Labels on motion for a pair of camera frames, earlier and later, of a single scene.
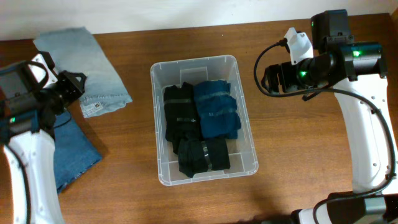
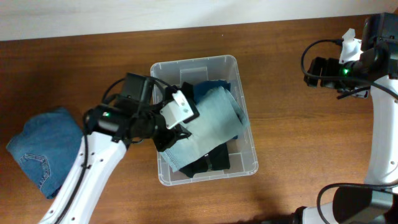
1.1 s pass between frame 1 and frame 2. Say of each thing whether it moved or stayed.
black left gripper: moved
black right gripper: moved
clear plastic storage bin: stayed
